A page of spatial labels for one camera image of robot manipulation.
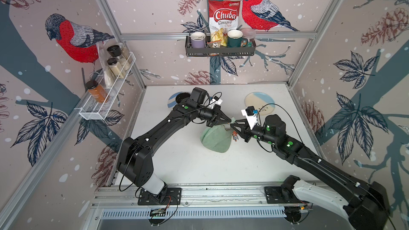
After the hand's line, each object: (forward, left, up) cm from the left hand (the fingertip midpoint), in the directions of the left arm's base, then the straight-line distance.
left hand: (233, 119), depth 69 cm
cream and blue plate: (+33, -29, -31) cm, 53 cm away
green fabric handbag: (-4, +7, -11) cm, 13 cm away
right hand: (+1, 0, -4) cm, 4 cm away
